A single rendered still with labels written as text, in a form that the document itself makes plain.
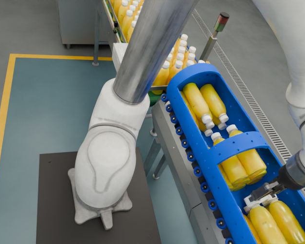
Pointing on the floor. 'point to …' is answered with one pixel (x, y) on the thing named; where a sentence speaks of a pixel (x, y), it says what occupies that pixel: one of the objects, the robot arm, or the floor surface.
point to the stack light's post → (208, 49)
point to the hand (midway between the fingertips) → (256, 198)
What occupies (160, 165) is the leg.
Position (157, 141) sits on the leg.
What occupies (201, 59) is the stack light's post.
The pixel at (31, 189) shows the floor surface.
